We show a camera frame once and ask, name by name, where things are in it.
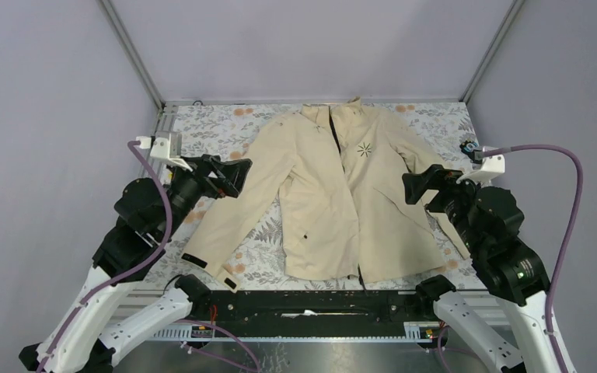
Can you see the beige zip-up jacket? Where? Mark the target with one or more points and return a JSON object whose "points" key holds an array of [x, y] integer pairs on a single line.
{"points": [[336, 172]]}

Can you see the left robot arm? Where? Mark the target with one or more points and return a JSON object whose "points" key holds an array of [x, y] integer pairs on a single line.
{"points": [[149, 213]]}

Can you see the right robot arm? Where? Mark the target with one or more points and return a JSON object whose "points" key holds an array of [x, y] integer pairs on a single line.
{"points": [[487, 220]]}

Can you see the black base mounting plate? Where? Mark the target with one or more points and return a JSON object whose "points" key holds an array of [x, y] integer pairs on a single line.
{"points": [[265, 306]]}

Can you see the small blue black tag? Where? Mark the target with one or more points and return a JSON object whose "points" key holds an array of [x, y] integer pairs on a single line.
{"points": [[468, 147]]}

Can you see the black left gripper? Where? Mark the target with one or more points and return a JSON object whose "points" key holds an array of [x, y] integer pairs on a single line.
{"points": [[232, 173]]}

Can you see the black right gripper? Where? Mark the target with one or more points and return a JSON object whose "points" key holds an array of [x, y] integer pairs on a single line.
{"points": [[436, 176]]}

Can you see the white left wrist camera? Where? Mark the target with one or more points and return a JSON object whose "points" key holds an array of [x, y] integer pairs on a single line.
{"points": [[165, 146]]}

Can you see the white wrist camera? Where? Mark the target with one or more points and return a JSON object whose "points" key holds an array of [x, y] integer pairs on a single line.
{"points": [[165, 146], [488, 168]]}

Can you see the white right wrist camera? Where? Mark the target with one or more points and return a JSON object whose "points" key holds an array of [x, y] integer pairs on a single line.
{"points": [[488, 168]]}

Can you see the slotted grey cable duct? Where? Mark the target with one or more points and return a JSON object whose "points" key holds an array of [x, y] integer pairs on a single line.
{"points": [[335, 330]]}

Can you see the floral patterned table cloth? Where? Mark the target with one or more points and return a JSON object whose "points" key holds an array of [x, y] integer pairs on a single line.
{"points": [[228, 130]]}

